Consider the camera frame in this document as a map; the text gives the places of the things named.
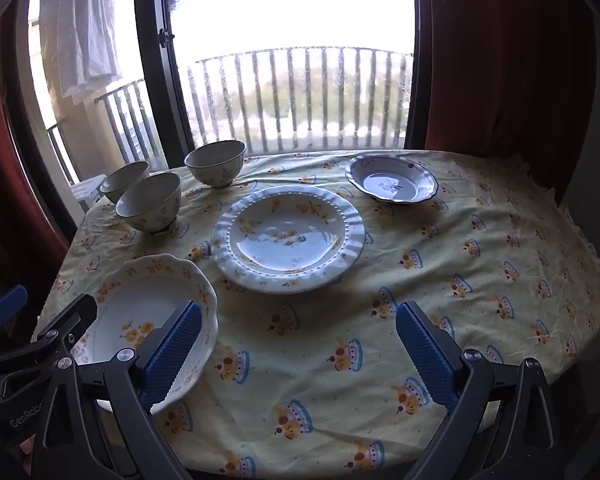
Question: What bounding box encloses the scalloped yellow flower plate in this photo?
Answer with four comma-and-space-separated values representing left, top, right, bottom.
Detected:
71, 254, 219, 427

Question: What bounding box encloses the leaf pattern bowl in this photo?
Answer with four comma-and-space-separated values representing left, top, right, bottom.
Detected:
99, 160, 150, 204
184, 139, 246, 188
116, 172, 182, 233

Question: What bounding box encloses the beaded rim floral plate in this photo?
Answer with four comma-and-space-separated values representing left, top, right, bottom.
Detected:
211, 184, 366, 295

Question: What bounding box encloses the red trimmed white plate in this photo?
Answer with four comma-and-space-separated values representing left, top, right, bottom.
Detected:
346, 154, 439, 205

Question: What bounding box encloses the red curtain left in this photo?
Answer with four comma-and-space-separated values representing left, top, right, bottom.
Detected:
0, 41, 68, 266

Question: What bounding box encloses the red curtain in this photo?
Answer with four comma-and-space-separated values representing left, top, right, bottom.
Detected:
0, 41, 68, 266
424, 0, 596, 162

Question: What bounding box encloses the white outdoor unit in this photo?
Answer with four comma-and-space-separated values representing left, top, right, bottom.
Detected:
70, 174, 106, 212

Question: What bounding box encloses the yellow patterned tablecloth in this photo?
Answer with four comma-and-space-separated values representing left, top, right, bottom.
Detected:
38, 152, 600, 478

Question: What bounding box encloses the balcony railing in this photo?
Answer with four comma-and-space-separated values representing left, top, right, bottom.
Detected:
32, 46, 414, 184

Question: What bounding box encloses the white hanging cloth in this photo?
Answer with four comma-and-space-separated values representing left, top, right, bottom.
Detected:
57, 0, 120, 104

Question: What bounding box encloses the red curtain right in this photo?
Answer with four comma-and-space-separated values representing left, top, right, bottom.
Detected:
424, 0, 596, 162

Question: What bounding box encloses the black window frame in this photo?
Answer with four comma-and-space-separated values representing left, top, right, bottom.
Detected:
0, 0, 431, 234

